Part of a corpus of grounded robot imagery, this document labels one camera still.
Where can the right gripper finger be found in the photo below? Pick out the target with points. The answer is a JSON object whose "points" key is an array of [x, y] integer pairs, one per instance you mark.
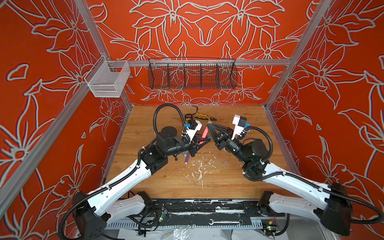
{"points": [[214, 133], [221, 128]]}

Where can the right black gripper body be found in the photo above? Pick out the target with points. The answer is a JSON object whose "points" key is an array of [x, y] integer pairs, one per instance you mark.
{"points": [[223, 145]]}

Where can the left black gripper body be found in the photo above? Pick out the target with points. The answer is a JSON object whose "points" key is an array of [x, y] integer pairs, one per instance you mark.
{"points": [[192, 147]]}

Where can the pink marker pen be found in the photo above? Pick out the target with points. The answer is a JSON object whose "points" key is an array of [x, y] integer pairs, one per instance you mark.
{"points": [[205, 133]]}

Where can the purple marker pen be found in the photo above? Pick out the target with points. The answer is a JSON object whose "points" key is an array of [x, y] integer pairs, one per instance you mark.
{"points": [[187, 158]]}

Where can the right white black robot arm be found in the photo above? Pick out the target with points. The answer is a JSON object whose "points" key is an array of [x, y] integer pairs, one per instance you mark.
{"points": [[328, 204]]}

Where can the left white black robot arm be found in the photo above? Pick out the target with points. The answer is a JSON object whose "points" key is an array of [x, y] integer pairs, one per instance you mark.
{"points": [[92, 212]]}

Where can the yellow black tape measure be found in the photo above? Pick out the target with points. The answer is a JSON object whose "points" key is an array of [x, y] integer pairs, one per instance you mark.
{"points": [[188, 117]]}

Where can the silver wrench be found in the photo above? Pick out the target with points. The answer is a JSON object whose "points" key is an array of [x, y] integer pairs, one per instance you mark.
{"points": [[213, 222]]}

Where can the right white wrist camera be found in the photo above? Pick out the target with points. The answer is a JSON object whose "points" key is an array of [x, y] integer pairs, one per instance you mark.
{"points": [[240, 124]]}

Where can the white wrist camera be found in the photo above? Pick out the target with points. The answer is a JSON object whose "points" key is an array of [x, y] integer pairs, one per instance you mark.
{"points": [[191, 128], [240, 124]]}

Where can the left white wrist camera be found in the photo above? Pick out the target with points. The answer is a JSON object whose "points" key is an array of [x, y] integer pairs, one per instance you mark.
{"points": [[191, 128]]}

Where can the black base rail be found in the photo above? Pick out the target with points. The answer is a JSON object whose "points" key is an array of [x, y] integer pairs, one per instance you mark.
{"points": [[198, 212]]}

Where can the black wire wall basket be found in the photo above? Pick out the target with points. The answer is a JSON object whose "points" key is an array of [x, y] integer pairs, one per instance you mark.
{"points": [[192, 74]]}

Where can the clear plastic wall bin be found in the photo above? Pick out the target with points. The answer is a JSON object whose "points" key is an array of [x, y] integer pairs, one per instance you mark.
{"points": [[104, 83]]}

